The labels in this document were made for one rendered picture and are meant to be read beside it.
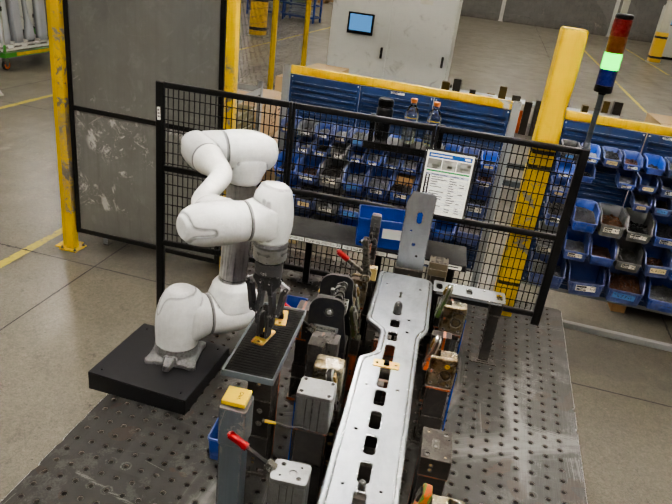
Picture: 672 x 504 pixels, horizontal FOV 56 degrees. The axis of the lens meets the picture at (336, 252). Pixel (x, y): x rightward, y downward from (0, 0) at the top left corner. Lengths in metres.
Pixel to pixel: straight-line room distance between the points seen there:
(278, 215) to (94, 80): 3.03
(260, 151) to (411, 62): 6.53
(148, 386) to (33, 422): 1.21
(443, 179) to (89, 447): 1.74
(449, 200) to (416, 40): 5.80
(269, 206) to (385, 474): 0.72
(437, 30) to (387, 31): 0.64
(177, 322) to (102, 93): 2.46
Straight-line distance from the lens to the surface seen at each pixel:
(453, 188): 2.81
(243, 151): 2.08
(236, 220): 1.51
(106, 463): 2.09
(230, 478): 1.71
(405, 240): 2.61
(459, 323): 2.37
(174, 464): 2.06
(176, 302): 2.23
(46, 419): 3.38
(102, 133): 4.51
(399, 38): 8.53
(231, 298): 2.28
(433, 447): 1.71
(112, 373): 2.32
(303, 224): 2.86
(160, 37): 4.14
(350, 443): 1.72
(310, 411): 1.70
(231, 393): 1.58
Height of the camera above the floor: 2.14
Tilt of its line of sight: 25 degrees down
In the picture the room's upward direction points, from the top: 7 degrees clockwise
